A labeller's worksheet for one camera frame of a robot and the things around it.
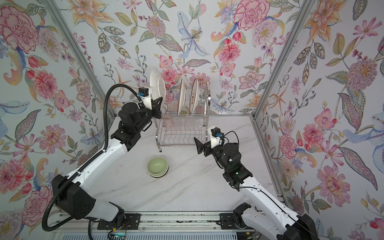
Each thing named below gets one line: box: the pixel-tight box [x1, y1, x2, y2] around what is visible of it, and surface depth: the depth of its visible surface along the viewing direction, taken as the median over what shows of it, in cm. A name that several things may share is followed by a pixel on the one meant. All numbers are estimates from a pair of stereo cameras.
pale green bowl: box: [147, 156, 169, 178], surface depth 87 cm
